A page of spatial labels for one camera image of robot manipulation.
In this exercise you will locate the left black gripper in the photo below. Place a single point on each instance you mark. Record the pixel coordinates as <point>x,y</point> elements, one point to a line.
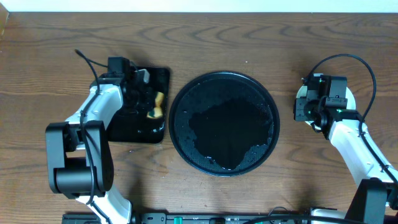
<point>144,94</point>

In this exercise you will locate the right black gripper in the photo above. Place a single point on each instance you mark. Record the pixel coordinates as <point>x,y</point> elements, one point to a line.
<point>298,114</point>

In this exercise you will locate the rectangular black tray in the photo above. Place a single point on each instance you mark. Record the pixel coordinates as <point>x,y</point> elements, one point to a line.
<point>134,126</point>

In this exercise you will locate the round black tray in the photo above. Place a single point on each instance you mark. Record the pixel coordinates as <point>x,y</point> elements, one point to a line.
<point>224,123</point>

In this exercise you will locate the light blue plate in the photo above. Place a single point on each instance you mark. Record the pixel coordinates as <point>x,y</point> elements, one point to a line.
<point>351,105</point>

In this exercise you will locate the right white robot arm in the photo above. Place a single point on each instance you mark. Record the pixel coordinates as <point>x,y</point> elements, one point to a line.
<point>334,114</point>

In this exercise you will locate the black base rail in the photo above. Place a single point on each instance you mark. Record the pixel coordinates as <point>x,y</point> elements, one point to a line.
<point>162,218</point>

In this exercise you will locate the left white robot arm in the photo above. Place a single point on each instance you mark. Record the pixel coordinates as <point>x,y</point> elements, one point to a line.
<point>79,160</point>

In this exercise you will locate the green yellow sponge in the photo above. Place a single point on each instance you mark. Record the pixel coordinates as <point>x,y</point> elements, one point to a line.
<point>157,111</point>

